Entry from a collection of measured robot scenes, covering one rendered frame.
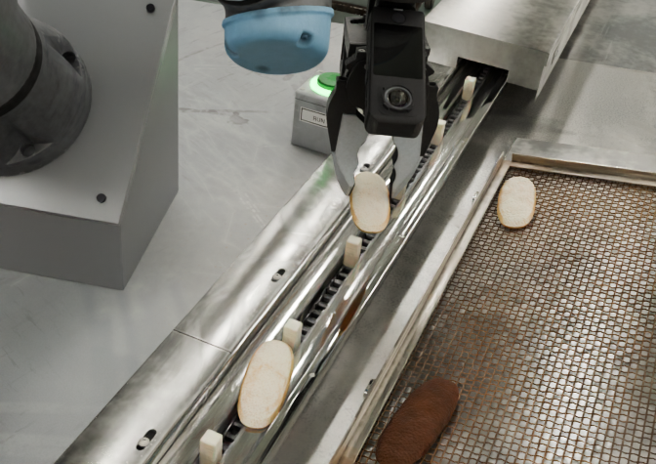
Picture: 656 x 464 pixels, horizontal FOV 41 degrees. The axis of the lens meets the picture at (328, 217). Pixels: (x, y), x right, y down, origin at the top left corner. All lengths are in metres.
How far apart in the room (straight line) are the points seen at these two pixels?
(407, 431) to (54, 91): 0.42
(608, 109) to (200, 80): 0.58
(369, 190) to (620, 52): 0.80
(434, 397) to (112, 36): 0.46
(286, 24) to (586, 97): 0.82
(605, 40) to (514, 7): 0.28
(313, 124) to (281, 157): 0.06
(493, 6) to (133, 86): 0.64
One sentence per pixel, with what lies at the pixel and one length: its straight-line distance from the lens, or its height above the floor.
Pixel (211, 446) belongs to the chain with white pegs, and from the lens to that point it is 0.66.
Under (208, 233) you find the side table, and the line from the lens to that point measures 0.93.
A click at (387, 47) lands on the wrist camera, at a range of 0.71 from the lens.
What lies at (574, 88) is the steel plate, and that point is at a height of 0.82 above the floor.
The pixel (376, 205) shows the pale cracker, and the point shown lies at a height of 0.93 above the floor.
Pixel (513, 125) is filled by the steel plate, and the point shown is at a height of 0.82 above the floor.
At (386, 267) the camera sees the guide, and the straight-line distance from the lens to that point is 0.84.
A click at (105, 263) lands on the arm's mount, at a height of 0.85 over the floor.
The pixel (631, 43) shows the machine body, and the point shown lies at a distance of 1.59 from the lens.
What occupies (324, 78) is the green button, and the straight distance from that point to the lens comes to 1.07.
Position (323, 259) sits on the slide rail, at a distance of 0.86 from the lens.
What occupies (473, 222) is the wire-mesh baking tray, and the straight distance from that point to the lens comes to 0.88.
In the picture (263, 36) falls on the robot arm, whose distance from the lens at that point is 0.59.
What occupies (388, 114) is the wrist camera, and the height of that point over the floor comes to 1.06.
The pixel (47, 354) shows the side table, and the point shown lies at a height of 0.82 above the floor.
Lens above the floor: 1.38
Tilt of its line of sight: 35 degrees down
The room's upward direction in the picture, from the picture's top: 7 degrees clockwise
